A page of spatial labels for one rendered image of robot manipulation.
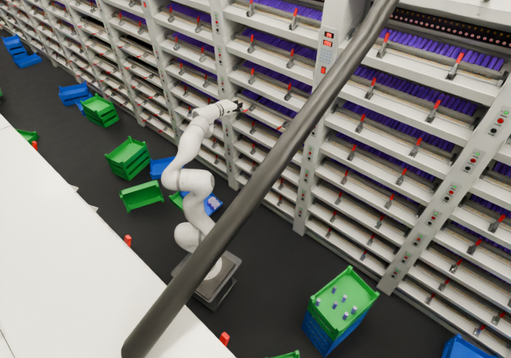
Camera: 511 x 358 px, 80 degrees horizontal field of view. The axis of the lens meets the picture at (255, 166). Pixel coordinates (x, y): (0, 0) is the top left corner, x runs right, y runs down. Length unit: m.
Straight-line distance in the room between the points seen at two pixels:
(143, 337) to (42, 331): 0.12
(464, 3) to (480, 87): 0.29
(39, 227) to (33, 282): 0.08
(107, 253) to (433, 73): 1.22
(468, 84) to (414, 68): 0.19
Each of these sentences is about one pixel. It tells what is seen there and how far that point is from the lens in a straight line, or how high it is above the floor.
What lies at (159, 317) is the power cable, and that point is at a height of 1.76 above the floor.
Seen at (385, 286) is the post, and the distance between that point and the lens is 2.32.
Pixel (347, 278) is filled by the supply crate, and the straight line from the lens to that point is 1.89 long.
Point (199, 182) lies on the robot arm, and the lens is 1.32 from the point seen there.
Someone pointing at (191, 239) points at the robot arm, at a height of 0.71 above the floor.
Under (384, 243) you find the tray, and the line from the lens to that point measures 2.10.
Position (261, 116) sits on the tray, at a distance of 1.94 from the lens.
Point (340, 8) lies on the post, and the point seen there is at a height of 1.64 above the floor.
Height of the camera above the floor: 2.06
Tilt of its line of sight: 45 degrees down
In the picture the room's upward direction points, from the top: 1 degrees counter-clockwise
